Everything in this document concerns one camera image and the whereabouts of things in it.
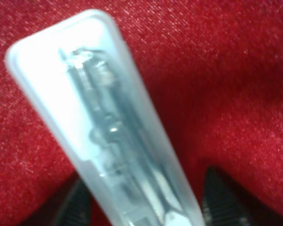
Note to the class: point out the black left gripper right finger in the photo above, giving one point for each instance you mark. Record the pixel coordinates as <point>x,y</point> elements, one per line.
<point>220,207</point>

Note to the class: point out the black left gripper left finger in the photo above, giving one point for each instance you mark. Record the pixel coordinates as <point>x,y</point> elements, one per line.
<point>76,208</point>

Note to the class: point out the translucent white plastic case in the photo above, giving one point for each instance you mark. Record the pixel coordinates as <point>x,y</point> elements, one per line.
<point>81,79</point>

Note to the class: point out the red table cloth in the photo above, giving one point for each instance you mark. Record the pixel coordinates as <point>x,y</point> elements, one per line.
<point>214,70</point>

